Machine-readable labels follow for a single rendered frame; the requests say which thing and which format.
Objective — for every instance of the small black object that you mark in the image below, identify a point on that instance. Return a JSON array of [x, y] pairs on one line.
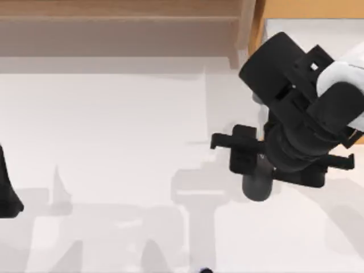
[[206, 270]]

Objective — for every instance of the wooden open shelf unit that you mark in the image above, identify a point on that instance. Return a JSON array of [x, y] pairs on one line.
[[119, 31]]

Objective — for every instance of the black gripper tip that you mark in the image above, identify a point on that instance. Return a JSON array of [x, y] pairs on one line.
[[7, 196]]

